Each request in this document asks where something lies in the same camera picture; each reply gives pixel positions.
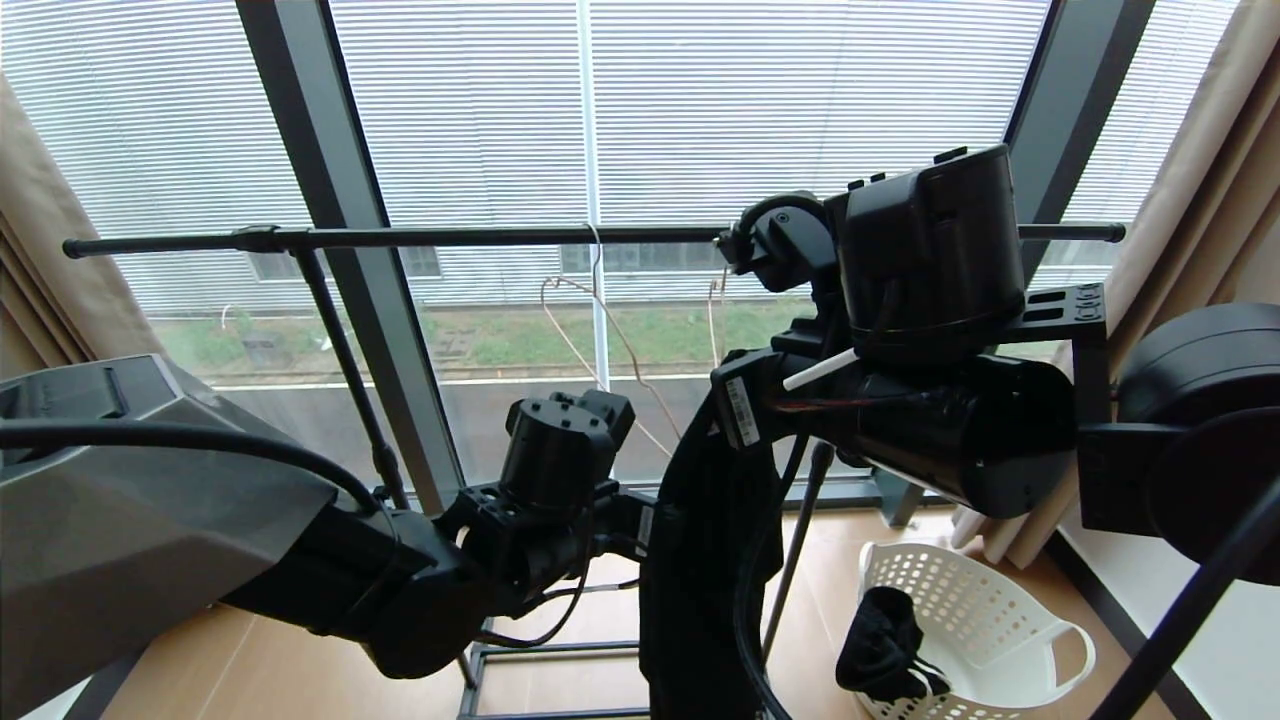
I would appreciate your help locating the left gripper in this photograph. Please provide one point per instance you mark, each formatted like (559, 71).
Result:
(540, 550)

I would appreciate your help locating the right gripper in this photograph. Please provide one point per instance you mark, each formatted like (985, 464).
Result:
(950, 430)

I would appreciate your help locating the black garment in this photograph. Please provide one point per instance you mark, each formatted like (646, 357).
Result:
(700, 600)

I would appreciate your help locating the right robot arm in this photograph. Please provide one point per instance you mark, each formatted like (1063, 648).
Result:
(930, 260)

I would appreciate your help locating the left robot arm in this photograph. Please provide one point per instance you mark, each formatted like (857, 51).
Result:
(120, 540)

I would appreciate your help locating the white laundry basket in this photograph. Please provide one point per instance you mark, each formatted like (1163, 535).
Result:
(1000, 620)

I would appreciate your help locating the black clothes rack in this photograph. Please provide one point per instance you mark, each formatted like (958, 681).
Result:
(450, 238)

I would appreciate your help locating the beige curtain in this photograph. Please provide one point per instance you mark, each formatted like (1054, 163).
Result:
(50, 250)
(1200, 200)

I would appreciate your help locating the window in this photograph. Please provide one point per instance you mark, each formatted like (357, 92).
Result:
(480, 120)

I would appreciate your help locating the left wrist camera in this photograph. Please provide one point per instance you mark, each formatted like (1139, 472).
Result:
(610, 415)

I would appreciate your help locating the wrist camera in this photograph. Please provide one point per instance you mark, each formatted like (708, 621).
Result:
(610, 415)
(790, 240)

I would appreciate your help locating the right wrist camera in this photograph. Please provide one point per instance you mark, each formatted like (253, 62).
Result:
(790, 240)

